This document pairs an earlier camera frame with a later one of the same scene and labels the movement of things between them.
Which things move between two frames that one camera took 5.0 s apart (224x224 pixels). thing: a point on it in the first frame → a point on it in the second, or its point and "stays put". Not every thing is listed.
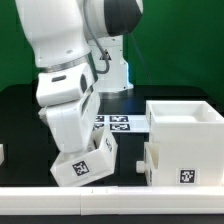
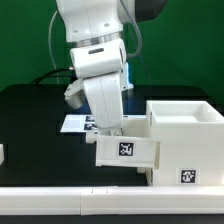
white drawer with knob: (80, 167) → (133, 146)
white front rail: (112, 200) stays put
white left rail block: (2, 156) stays put
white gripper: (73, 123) → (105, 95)
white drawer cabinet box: (190, 138) stays put
